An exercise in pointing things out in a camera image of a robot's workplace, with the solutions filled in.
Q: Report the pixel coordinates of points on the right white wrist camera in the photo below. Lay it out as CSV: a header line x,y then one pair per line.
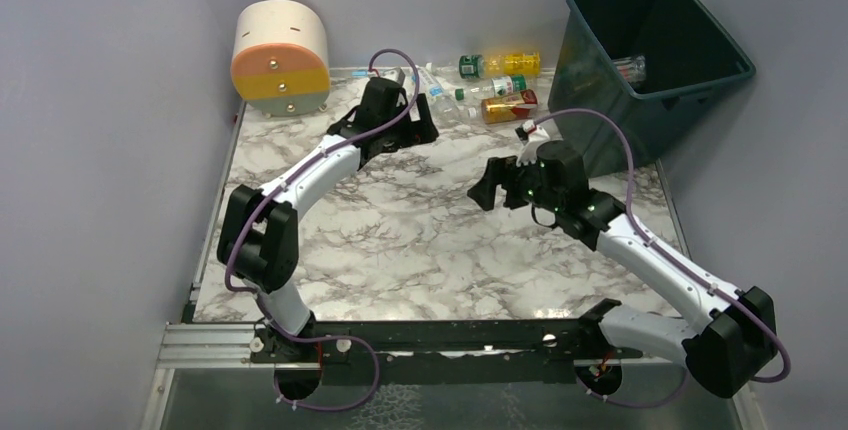
x,y
532,136

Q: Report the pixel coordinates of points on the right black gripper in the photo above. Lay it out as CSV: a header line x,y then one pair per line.
x,y
506,180

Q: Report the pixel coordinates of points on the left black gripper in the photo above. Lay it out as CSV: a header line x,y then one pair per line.
x,y
382,131

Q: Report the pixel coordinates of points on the clear bottle purple-blue label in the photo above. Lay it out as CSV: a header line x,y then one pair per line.
x,y
633,69

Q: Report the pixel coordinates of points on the yellow bottle green label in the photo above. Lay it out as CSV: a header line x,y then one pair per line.
x,y
479,66

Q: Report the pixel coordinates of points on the dark green plastic bin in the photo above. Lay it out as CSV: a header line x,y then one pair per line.
x,y
655,67

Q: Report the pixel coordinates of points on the round pastel drawer cabinet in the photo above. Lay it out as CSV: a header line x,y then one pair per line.
x,y
280,64

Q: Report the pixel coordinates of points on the tall clear bottle blue label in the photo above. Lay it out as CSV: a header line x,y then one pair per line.
x,y
444,111

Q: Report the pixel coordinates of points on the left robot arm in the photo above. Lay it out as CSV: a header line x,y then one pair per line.
x,y
259,239

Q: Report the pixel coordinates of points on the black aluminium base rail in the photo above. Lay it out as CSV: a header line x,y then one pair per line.
x,y
416,352

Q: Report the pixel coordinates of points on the clear bottle green cap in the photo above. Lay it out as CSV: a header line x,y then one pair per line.
x,y
493,87

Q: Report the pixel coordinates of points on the amber tea bottle red label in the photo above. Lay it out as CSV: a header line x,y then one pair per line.
x,y
510,107

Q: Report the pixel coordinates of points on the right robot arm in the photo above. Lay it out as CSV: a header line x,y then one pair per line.
x,y
723,336

